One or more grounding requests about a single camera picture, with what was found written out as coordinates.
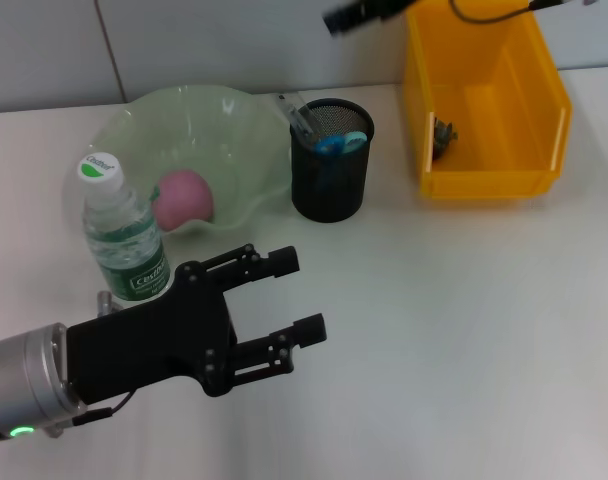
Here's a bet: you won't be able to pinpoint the green glass fruit bowl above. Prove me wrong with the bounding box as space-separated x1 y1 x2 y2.
80 84 293 241

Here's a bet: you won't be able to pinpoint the blue scissors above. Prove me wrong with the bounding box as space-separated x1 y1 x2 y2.
313 130 369 194

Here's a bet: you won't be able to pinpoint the left gripper cable with connector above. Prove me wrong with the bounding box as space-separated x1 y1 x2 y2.
46 290 135 440

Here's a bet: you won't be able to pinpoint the silver ballpoint pen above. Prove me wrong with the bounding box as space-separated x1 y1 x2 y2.
277 94 316 146

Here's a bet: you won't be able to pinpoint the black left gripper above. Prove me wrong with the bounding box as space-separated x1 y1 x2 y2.
65 243 328 406

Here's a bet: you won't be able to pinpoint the clear water bottle green label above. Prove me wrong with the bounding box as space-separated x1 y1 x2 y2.
75 151 173 304

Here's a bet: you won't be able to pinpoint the yellow plastic bin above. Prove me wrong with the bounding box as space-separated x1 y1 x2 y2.
402 4 574 201

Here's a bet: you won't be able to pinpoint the pink toy peach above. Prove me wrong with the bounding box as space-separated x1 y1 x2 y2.
151 169 216 233

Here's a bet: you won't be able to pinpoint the black mesh pen holder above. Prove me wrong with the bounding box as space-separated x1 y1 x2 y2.
289 98 375 224

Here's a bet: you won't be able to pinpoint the transparent plastic ruler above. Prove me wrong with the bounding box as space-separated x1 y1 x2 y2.
276 91 325 141

